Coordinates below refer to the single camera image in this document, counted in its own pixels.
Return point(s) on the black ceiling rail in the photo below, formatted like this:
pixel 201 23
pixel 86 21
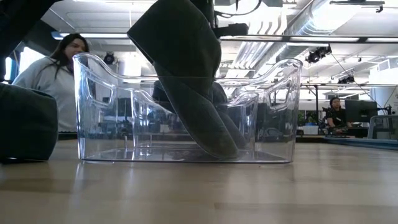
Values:
pixel 357 2

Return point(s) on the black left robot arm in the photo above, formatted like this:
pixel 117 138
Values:
pixel 15 15

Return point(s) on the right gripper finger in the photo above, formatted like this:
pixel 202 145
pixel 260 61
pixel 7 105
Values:
pixel 233 30

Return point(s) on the black ceiling device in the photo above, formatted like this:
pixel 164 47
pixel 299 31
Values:
pixel 346 80

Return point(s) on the grey frame structure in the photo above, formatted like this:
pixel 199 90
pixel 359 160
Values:
pixel 371 127

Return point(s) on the blue denim cap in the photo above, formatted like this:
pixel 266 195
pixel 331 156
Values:
pixel 186 93

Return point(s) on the long ceiling light track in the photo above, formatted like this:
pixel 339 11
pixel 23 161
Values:
pixel 102 35

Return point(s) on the bright window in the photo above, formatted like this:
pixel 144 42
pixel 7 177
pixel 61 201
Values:
pixel 28 59
pixel 8 68

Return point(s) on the black pole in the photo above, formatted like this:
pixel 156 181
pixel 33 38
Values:
pixel 315 105

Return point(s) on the black monitor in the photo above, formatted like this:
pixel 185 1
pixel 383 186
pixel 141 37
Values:
pixel 360 110

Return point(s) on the person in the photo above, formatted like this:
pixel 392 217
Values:
pixel 46 87
pixel 335 116

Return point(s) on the clear plastic bin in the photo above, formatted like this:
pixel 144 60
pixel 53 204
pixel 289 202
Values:
pixel 93 149
pixel 136 124

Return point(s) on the green cap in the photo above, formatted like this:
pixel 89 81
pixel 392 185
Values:
pixel 28 124

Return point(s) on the white ceiling vent unit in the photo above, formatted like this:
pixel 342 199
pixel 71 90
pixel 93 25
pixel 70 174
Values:
pixel 387 64

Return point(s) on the black ceiling camera cluster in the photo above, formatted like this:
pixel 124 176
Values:
pixel 317 55

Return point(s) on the plant in white planter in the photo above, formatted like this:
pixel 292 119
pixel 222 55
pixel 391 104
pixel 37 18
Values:
pixel 310 129

